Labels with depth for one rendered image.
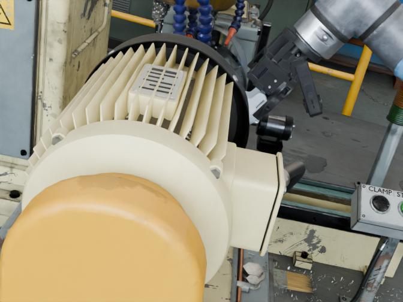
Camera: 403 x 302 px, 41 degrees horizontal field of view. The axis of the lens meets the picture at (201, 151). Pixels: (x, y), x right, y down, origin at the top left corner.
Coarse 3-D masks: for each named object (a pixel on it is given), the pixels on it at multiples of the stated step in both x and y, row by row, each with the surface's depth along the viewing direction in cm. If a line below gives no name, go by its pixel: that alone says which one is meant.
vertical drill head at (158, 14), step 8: (160, 0) 97; (168, 0) 95; (192, 0) 94; (216, 0) 96; (224, 0) 97; (232, 0) 99; (160, 8) 99; (168, 8) 107; (192, 8) 96; (216, 8) 97; (224, 8) 99; (152, 16) 101; (160, 16) 100; (216, 16) 100; (160, 24) 101; (160, 32) 110
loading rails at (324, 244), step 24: (288, 192) 124; (312, 192) 123; (336, 192) 125; (288, 216) 115; (312, 216) 114; (336, 216) 114; (288, 240) 118; (312, 240) 117; (336, 240) 116; (360, 240) 116; (312, 264) 116; (336, 264) 119; (360, 264) 119
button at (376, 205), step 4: (376, 196) 93; (380, 196) 93; (372, 200) 93; (376, 200) 93; (380, 200) 93; (384, 200) 93; (372, 204) 93; (376, 204) 92; (380, 204) 93; (384, 204) 93; (388, 204) 93; (376, 208) 92; (380, 208) 92; (384, 208) 92; (388, 208) 93
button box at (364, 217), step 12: (360, 192) 94; (372, 192) 94; (384, 192) 95; (396, 192) 95; (360, 204) 93; (396, 204) 94; (360, 216) 92; (372, 216) 92; (384, 216) 92; (396, 216) 93; (360, 228) 95; (372, 228) 94; (384, 228) 93; (396, 228) 92
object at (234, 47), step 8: (216, 32) 136; (224, 32) 139; (216, 40) 130; (224, 40) 133; (232, 40) 138; (216, 48) 128; (224, 48) 129; (232, 48) 133; (240, 48) 141; (224, 56) 129; (232, 56) 129; (240, 56) 135; (232, 64) 130; (240, 64) 130; (240, 72) 131
